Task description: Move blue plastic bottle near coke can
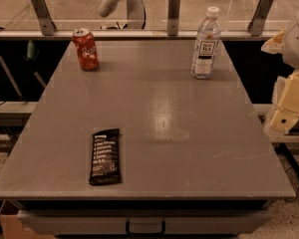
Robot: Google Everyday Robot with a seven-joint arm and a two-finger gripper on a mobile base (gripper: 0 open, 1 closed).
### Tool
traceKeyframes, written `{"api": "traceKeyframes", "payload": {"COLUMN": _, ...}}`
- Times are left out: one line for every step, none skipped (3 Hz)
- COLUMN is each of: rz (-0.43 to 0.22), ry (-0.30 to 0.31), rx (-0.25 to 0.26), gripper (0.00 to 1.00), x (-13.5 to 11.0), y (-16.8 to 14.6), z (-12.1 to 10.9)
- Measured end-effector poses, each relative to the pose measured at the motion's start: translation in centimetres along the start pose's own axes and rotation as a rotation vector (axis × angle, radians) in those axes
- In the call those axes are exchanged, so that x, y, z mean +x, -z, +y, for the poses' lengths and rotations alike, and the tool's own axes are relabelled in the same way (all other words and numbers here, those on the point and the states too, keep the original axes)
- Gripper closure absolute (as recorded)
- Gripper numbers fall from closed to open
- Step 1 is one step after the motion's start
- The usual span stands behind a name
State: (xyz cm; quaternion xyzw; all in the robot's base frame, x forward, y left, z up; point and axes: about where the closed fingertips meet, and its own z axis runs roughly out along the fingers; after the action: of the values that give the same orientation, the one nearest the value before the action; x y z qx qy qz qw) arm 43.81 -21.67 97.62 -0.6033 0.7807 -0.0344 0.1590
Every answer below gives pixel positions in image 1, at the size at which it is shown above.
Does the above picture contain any cardboard box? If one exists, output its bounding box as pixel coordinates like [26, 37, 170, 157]
[0, 201, 55, 239]

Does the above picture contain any clear plastic water bottle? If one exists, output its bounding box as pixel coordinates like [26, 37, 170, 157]
[191, 7, 221, 80]

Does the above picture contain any middle metal bracket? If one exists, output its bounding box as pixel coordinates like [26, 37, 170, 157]
[166, 0, 180, 36]

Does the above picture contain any left metal bracket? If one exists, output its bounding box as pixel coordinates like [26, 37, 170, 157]
[30, 0, 56, 36]

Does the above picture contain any metal bracket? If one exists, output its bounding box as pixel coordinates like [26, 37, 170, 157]
[30, 0, 56, 36]
[166, 0, 180, 36]
[247, 0, 274, 36]

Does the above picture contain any right metal bracket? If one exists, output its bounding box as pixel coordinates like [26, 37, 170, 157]
[247, 0, 274, 36]

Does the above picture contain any grey table drawer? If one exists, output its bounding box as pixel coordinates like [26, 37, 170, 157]
[17, 209, 270, 237]

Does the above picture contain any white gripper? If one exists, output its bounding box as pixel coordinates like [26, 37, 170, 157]
[261, 12, 299, 135]

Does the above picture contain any metal rail behind table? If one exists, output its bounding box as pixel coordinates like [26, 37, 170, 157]
[0, 29, 278, 40]

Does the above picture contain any red coke can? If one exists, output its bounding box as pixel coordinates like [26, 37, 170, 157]
[72, 29, 99, 71]

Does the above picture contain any black drawer handle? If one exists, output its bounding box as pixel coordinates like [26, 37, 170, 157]
[126, 217, 165, 236]

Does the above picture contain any black snack bar wrapper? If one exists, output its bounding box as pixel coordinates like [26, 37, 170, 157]
[89, 128, 122, 186]

